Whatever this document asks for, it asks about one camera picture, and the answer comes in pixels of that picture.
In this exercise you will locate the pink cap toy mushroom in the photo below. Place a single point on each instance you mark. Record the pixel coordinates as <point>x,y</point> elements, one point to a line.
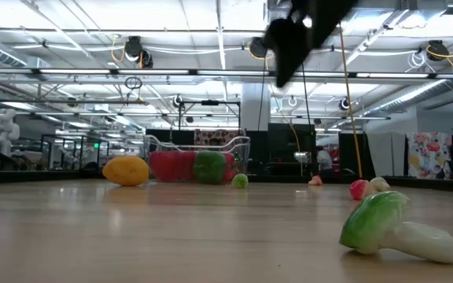
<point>315,181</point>

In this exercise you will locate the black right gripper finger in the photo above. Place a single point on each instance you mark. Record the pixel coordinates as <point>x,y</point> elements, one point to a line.
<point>289,47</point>

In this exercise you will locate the small red radish toy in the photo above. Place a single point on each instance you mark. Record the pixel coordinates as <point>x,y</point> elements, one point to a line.
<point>359,190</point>

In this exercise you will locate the clear plastic bin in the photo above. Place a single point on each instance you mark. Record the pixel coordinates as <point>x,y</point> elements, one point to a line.
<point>243,151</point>

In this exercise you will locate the long ceiling light bar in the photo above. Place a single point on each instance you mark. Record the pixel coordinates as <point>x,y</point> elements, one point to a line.
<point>73,72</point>

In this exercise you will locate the small black ceiling reel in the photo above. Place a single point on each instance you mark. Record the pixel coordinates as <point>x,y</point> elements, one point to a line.
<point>343,104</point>
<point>177,101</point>

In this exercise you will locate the bright floral patterned curtain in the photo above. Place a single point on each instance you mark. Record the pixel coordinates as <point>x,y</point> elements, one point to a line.
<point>429,155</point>

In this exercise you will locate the orange toy lemon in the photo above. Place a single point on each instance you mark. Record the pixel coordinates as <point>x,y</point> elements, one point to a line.
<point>126,170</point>

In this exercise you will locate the white curtain panel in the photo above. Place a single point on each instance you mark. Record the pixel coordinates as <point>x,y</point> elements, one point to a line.
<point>385,153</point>

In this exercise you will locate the dark floral patterned cloth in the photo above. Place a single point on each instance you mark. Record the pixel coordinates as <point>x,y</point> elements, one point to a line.
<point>214,137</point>

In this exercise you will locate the black partition panel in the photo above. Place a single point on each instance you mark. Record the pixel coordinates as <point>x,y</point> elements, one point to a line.
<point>281,141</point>
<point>347,157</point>

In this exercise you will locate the large red toy bell pepper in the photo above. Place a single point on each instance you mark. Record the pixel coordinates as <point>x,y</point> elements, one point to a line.
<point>231,165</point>

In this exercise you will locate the black overhead gantry frame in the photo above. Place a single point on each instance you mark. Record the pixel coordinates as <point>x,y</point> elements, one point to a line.
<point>210,102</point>

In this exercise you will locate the small red toy bell pepper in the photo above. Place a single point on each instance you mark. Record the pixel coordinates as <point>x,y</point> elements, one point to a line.
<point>163,167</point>

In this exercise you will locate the white square pillar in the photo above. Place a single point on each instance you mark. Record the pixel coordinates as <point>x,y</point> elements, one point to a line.
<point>252,106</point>

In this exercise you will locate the green toy bell pepper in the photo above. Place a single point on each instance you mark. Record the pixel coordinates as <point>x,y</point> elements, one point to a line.
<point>209,167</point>

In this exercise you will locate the beige toy mushroom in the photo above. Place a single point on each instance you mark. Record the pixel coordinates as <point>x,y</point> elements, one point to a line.
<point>380,184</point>

